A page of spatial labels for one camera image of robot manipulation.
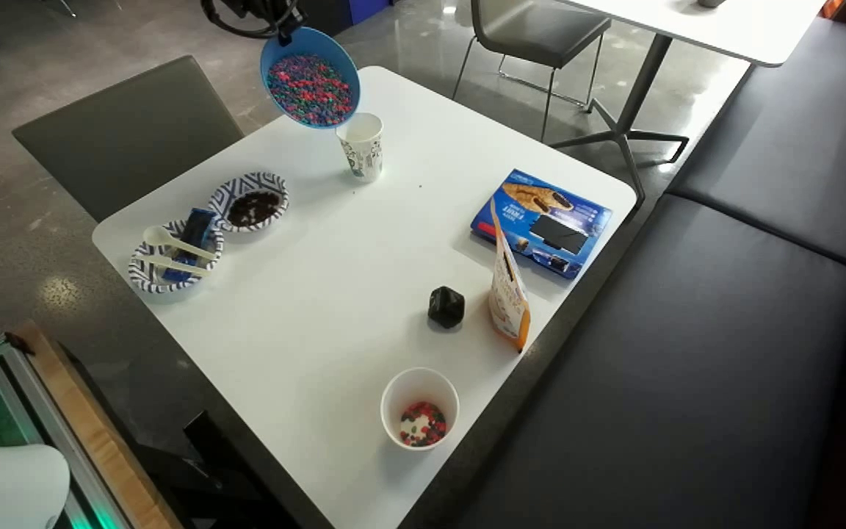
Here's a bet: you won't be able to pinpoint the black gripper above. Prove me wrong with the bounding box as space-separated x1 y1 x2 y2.
240 0 300 48

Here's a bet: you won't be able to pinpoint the blue plastic bowl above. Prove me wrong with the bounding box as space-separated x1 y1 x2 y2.
257 25 363 134

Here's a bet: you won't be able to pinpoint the multicoloured candy pieces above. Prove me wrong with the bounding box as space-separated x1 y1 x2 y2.
266 50 357 129

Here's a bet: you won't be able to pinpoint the patterned paper cup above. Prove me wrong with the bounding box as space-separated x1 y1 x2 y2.
334 109 388 188

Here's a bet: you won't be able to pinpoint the striped paper bowl dark contents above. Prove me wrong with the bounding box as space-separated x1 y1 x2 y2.
207 170 290 237

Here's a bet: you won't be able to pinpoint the small black cup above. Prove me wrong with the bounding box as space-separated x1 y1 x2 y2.
426 284 470 332

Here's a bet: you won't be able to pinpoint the paper cup with red-white contents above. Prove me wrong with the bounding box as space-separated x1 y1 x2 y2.
376 364 463 457

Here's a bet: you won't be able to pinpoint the dark grey chair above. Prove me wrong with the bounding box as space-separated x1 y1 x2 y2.
9 54 247 225

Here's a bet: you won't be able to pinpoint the blue snack packet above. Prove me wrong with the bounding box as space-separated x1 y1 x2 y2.
160 207 219 288

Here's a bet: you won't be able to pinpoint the white plastic spoon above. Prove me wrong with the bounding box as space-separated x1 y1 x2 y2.
140 225 219 264

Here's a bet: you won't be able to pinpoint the white plastic knife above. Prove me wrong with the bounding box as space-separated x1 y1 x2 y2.
143 253 207 287

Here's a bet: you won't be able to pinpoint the grey chair with metal legs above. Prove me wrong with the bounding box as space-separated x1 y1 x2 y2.
448 0 614 143

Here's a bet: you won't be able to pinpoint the striped paper plate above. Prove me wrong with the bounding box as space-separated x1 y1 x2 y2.
127 219 225 297

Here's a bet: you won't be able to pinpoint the blue cracker box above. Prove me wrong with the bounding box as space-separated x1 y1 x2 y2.
467 166 614 284

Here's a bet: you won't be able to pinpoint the orange white snack bag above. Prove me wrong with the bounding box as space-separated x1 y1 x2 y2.
483 198 535 357

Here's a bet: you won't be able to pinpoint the wooden desk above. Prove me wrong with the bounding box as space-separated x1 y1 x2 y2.
5 322 182 529

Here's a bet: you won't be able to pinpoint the white side table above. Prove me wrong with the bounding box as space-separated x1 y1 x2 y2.
548 0 827 200

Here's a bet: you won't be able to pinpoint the black desk base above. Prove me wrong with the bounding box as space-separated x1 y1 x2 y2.
132 408 300 529

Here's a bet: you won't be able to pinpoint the white dome with black logo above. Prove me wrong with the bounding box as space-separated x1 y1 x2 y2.
0 438 72 529

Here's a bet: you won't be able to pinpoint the black sofa bench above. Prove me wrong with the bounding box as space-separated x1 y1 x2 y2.
411 13 846 529

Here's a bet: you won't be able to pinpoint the aluminium frame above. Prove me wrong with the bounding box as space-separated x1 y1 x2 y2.
0 332 132 529

